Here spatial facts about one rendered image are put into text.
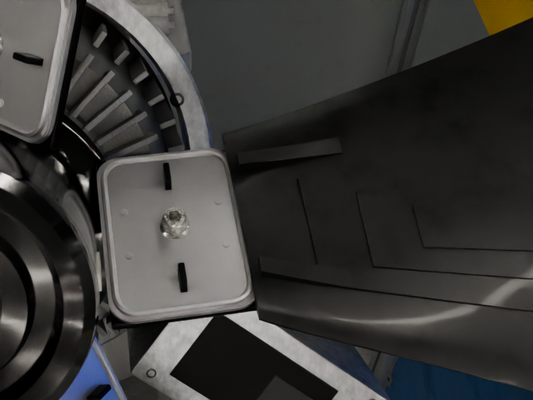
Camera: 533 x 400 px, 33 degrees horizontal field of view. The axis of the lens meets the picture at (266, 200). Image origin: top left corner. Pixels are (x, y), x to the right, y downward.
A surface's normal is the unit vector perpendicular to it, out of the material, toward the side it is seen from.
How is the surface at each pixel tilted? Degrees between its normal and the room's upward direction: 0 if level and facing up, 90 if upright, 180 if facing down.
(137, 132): 49
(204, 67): 90
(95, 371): 54
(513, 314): 16
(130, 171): 0
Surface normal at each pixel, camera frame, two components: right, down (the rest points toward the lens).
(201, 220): 0.06, -0.58
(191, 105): 0.18, 0.24
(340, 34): 0.18, 0.80
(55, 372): -0.04, 0.11
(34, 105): -0.62, 0.01
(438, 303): 0.16, -0.40
